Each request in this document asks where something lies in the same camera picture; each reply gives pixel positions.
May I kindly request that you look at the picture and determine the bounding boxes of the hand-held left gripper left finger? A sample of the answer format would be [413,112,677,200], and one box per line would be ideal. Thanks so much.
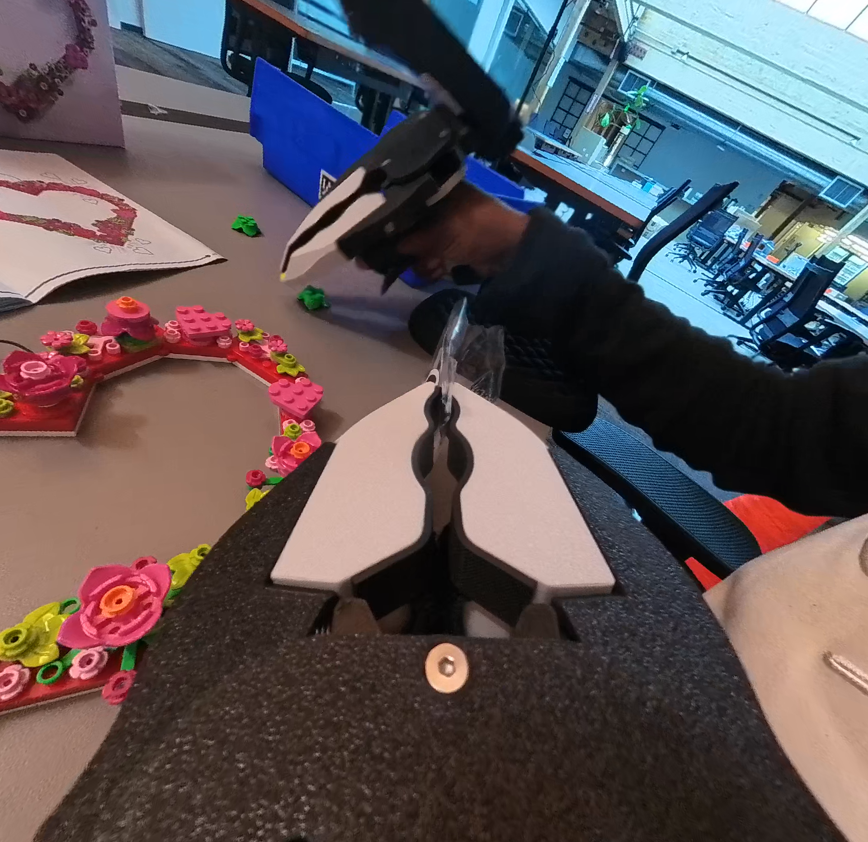
[270,381,436,595]

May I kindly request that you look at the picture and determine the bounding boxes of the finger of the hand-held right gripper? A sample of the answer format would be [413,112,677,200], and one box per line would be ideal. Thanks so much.
[279,189,389,284]
[290,167,382,247]

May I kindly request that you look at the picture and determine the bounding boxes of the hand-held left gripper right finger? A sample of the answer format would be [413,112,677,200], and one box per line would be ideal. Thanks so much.
[448,381,617,600]

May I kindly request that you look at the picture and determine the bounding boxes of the clear plastic bag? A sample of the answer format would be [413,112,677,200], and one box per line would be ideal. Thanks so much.
[429,298,508,449]

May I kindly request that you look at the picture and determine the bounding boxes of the heart print instruction booklet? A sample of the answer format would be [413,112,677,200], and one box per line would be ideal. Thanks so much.
[0,149,226,312]

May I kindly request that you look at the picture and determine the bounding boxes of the person's right forearm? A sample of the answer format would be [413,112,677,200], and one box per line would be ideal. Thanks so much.
[468,208,868,519]

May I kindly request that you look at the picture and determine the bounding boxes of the grey desk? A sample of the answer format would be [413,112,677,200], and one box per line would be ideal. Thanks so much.
[0,65,564,842]

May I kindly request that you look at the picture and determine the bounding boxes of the person's right hand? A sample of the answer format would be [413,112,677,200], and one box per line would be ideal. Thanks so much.
[400,183,537,288]

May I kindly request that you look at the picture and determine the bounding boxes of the blue plastic bin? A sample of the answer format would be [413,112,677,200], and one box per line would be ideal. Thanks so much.
[249,57,545,288]

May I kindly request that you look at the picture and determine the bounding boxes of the black mesh wrist rest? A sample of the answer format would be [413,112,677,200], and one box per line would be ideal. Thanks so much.
[409,289,764,578]

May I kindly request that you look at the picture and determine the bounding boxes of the long wooden table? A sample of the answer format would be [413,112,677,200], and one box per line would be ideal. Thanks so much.
[203,0,655,231]

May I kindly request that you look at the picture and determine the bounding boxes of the potted green plant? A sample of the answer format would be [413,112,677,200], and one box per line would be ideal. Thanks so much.
[599,84,653,169]

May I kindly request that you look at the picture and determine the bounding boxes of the red fabric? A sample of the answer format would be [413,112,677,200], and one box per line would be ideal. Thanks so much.
[685,492,836,592]

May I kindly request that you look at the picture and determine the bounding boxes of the heart print cardboard box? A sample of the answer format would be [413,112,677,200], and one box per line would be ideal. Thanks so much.
[0,0,126,150]

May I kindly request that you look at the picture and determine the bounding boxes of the black office chair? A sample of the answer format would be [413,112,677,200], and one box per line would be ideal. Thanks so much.
[627,180,740,283]

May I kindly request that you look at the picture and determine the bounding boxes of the person's grey hoodie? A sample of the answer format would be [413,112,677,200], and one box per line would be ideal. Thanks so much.
[702,515,868,842]

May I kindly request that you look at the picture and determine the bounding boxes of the heart-shaped brick flower wreath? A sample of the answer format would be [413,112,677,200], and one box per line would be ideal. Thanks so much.
[0,296,325,717]

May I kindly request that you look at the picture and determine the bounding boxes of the row of black office chairs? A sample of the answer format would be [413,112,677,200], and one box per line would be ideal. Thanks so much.
[668,204,868,371]

